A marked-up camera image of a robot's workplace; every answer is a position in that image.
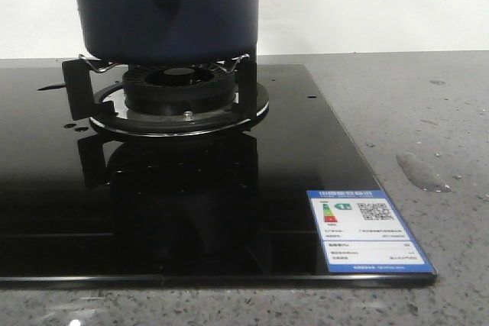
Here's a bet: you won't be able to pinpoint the black round gas burner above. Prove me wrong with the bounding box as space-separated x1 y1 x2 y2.
122 64 235 115

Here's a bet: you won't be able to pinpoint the black glass gas stove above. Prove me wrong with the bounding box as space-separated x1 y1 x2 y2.
1 65 437 289

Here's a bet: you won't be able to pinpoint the black metal pot support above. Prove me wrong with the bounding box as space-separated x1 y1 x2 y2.
62 54 269 139

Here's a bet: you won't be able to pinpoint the blue energy label sticker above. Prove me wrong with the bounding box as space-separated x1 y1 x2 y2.
307 190 435 274

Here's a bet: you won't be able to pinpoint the dark blue cooking pot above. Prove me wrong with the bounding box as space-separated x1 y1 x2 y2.
77 0 258 65

